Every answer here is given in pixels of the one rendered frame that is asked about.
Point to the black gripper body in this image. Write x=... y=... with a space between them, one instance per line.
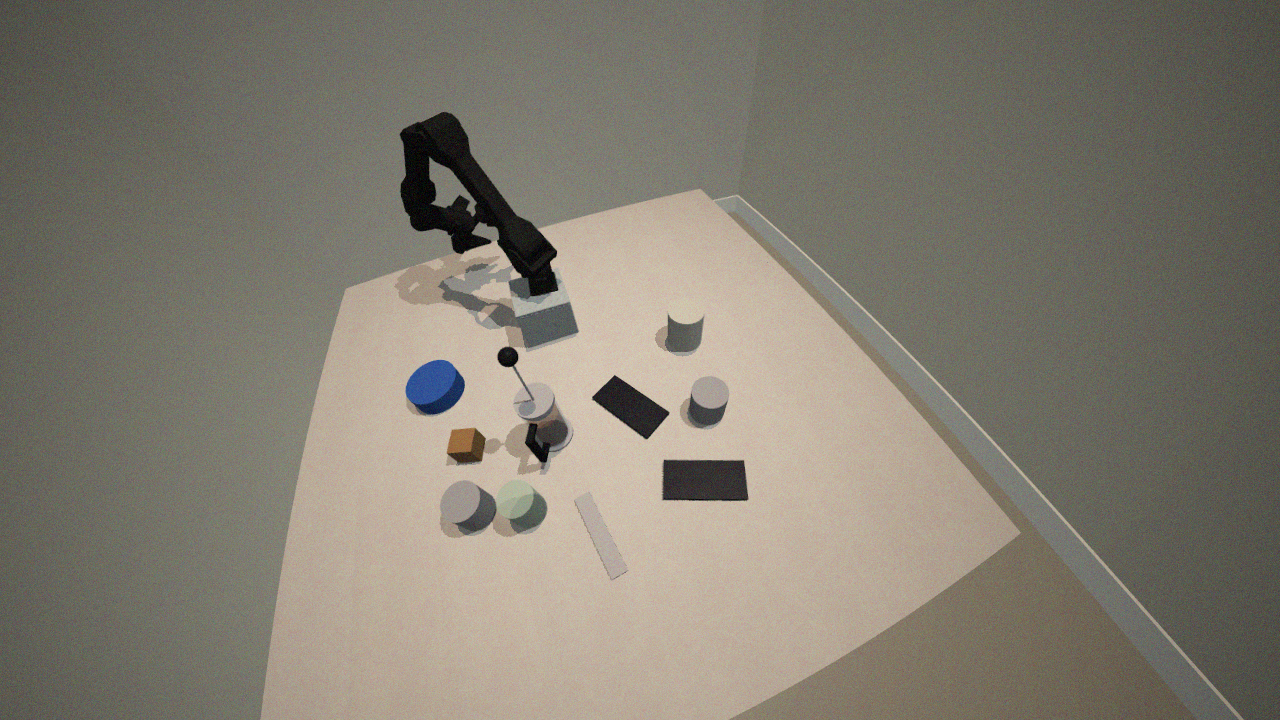
x=462 y=225

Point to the brown cube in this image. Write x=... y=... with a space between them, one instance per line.
x=466 y=445

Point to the blue short cylinder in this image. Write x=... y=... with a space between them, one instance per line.
x=435 y=387

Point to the dark grey flat rectangular mat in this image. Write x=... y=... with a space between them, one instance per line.
x=711 y=480
x=630 y=406

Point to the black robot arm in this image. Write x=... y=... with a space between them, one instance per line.
x=443 y=139

